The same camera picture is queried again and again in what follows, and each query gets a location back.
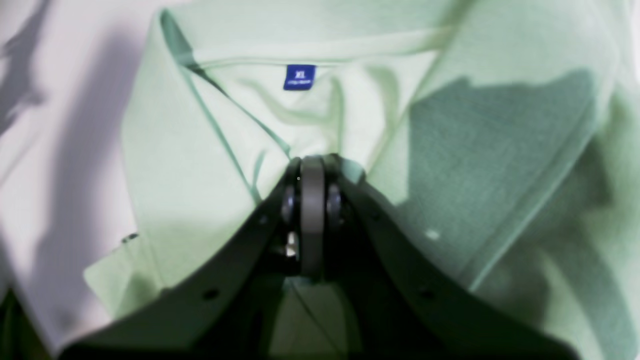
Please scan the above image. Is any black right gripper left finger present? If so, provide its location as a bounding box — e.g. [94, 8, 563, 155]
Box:
[61, 156, 313, 360]

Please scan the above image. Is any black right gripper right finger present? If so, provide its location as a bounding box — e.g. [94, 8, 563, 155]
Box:
[312, 154, 578, 360]

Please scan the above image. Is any light green T-shirt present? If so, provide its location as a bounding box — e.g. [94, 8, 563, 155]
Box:
[84, 0, 639, 360]

